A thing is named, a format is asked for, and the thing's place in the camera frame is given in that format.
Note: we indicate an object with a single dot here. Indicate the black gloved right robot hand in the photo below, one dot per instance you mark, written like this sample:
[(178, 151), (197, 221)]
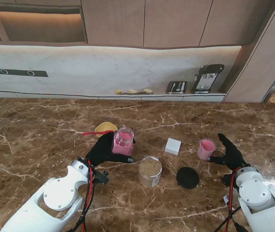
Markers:
[(233, 154)]

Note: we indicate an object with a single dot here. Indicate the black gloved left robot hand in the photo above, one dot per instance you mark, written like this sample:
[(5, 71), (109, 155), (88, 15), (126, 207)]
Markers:
[(101, 149)]

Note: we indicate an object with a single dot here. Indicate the red plastic measuring spoon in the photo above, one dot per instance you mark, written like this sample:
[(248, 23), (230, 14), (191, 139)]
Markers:
[(89, 133)]

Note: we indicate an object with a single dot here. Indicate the pink container with white lid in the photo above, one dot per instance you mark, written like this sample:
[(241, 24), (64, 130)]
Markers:
[(123, 145)]

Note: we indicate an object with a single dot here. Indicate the pink plastic measuring cup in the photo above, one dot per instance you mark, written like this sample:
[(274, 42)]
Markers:
[(206, 147)]

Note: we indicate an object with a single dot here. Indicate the black round jar lid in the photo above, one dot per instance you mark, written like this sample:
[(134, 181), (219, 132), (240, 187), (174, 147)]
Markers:
[(187, 178)]

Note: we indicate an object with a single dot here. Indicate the clear grain jar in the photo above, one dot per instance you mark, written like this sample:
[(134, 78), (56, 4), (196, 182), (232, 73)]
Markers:
[(150, 174)]

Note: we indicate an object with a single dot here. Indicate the white square container lid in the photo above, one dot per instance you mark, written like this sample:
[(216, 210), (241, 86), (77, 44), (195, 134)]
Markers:
[(173, 146)]

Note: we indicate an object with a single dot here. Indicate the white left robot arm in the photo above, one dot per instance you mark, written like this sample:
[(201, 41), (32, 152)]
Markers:
[(55, 198)]

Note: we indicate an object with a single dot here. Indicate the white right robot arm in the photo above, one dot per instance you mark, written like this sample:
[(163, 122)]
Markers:
[(261, 200)]

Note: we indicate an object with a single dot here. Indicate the yellow plastic bowl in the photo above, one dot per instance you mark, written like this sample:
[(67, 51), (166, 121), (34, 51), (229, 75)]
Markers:
[(104, 126)]

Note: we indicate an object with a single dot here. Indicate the dark wooden serving board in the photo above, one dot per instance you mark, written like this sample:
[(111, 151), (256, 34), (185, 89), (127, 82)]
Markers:
[(140, 92)]

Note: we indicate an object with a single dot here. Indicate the beige patterned box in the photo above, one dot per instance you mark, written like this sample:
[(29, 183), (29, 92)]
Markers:
[(273, 97)]

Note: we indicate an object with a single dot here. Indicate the white back counter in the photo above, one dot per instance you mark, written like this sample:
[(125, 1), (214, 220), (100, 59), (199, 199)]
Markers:
[(164, 97)]

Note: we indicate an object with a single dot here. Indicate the black espresso machine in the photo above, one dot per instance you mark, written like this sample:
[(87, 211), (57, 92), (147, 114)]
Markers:
[(205, 77)]

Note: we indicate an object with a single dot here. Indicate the tall beige cabinet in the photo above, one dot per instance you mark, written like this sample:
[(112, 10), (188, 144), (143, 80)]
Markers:
[(256, 72)]

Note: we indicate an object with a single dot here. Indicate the black toaster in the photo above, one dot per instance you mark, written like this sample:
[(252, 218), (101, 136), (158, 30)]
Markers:
[(176, 87)]

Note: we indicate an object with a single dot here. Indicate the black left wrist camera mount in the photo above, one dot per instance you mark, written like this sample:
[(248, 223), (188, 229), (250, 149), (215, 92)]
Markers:
[(102, 178)]

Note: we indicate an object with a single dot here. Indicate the black wall control strip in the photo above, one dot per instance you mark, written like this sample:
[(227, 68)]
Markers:
[(14, 72)]

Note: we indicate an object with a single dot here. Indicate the beige wall cabinet door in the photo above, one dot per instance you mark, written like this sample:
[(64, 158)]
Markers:
[(113, 21), (176, 21), (236, 19)]

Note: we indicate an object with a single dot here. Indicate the lit open wall shelf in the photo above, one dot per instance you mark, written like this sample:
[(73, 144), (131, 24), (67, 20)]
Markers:
[(38, 26)]

